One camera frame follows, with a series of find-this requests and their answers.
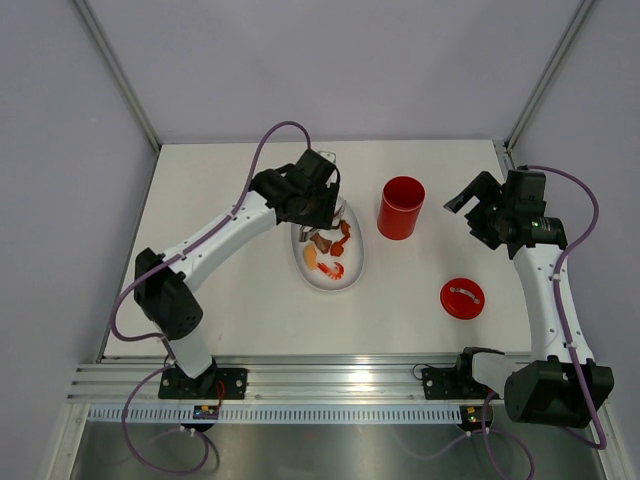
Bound red carrot fan slice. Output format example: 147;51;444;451
329;237;350;257

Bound aluminium frame post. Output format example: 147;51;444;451
70;0;162;154
504;0;599;155

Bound red shrimp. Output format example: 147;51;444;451
317;262;345;281

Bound red cylindrical container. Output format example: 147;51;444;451
377;176;426;241

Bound white slotted cable duct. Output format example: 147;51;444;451
88;404;482;425

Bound right aluminium frame post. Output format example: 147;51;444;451
504;0;599;155

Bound white oval plate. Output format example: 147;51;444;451
291;198;365;292

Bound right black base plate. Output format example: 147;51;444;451
421;366;515;400

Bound pale orange salmon piece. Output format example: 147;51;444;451
303;244;319;271

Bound red round lid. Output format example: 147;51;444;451
439;277;486;320

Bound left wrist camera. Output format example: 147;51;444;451
319;150;337;164

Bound aluminium mounting rail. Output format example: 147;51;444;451
66;352;610;405

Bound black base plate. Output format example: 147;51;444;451
421;366;515;400
158;368;248;400

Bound brown fried shrimp piece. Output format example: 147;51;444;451
340;220;351;238

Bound brown meat slice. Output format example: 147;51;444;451
311;234;332;254

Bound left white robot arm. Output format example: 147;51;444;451
133;149;341;398

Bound left aluminium frame post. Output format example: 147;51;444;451
70;0;162;154

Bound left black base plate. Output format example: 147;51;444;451
158;368;248;400

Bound metal tongs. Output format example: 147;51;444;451
297;197;347;243

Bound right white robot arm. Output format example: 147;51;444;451
444;167;614;429

